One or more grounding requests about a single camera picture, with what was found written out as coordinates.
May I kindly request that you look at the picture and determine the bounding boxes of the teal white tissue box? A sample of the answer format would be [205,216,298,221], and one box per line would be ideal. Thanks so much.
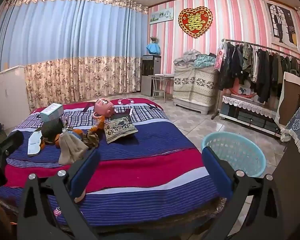
[40,103,64,122]

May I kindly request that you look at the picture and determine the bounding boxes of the wedding photo poster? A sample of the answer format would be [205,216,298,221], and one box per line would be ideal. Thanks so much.
[264,0,300,54]

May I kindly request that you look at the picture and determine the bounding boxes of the hanging dark clothes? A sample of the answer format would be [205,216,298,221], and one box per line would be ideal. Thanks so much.
[218,41,300,105]

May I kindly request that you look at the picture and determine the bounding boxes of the white cabinet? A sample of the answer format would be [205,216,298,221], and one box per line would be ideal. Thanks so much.
[0,66,30,129]

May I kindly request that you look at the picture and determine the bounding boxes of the metal clothes rack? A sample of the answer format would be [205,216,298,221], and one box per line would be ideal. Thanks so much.
[211,38,300,120]

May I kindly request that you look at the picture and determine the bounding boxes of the small metal side table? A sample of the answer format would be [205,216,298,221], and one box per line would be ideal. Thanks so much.
[149,74,174,102]

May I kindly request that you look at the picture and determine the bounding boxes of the patterned snack bag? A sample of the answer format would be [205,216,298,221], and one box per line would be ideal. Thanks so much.
[104,117,138,144]

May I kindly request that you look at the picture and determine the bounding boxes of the low black tv stand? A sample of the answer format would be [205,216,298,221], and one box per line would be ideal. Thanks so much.
[219,94,281,138]

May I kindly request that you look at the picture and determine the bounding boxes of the blue and floral curtain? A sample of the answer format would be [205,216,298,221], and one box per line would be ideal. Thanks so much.
[0,0,148,109]

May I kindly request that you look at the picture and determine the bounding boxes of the patterned cloth covered cabinet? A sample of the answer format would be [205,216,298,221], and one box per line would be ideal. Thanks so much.
[173,65,218,115]

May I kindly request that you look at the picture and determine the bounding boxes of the white lace cloth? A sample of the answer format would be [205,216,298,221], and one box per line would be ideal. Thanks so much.
[222,95,276,120]

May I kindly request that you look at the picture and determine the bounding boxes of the grey water dispenser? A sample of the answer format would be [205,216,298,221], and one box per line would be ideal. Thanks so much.
[141,54,161,96]

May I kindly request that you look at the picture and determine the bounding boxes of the brown board white frame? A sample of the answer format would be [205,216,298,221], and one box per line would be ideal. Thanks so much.
[275,72,300,129]

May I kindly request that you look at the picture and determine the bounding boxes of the pile of folded clothes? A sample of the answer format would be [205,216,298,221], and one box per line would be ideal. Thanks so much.
[173,49,216,68]

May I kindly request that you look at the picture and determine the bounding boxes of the black round bowl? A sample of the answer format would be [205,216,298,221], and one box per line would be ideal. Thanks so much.
[41,118,64,145]

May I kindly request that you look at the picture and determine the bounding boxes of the brown wrapper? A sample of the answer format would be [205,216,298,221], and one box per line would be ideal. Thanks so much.
[82,130,100,148]

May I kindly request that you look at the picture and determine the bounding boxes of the framed landscape picture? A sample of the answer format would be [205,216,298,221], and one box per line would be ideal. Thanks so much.
[149,8,174,25]

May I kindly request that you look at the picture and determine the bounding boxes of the light blue plastic basket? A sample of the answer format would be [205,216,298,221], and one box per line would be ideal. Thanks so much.
[202,132,266,177]

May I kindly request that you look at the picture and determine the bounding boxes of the blue covered water bottle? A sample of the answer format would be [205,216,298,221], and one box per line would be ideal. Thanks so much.
[146,37,161,55]

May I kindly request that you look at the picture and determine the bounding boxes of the red pink hanging bag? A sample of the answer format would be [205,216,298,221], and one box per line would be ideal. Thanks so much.
[214,39,226,71]

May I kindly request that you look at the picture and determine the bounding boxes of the red gold heart decoration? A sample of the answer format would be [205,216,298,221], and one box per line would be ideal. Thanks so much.
[178,7,213,38]

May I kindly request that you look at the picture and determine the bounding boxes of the orange snack wrapper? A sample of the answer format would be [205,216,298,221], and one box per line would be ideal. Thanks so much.
[89,115,105,133]

